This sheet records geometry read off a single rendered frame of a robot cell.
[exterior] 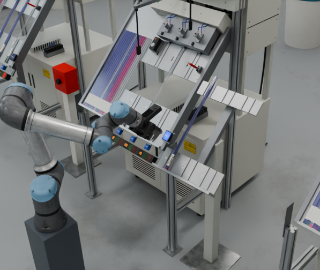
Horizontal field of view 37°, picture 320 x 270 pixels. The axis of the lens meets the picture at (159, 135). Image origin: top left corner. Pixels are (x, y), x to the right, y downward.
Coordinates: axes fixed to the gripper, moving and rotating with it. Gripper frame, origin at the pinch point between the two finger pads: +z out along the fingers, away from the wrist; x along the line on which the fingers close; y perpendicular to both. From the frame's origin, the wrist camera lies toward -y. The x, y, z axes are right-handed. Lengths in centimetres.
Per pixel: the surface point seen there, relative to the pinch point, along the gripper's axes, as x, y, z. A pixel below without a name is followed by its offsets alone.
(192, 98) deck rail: -1.4, -22.6, 11.6
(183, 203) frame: 2, 27, 48
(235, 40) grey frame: 1, -59, 16
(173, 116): -6.2, -10.4, 12.1
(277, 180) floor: 9, -14, 132
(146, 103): -26.6, -10.6, 12.1
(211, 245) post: 24, 40, 59
